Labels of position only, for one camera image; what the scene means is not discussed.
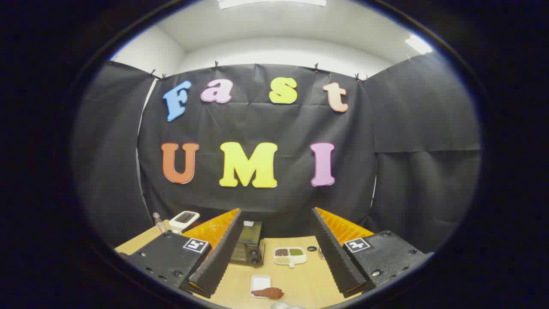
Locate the row of small cloth clips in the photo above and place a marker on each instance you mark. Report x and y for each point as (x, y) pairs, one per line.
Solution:
(216, 65)

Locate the white rectangular dish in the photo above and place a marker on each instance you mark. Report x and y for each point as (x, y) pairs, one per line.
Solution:
(260, 281)

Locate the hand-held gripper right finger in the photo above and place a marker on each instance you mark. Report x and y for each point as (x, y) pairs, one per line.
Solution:
(339, 257)

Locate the brown meat slice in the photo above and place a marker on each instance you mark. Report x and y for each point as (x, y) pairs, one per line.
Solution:
(269, 293)

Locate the black toaster oven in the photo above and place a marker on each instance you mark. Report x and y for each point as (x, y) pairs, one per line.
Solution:
(249, 239)

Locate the small clear glass bottle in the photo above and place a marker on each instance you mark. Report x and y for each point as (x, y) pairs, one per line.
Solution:
(160, 225)

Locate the long ceiling light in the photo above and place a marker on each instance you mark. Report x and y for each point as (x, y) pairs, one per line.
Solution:
(270, 3)

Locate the white divided dish with beans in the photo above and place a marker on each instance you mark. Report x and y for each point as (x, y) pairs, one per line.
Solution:
(290, 256)

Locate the small ceiling light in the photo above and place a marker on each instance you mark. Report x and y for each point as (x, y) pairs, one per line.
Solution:
(418, 44)

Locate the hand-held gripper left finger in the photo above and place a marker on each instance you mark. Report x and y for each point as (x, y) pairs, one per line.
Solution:
(218, 257)

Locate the white toaster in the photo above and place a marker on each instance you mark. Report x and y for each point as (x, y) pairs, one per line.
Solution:
(183, 221)

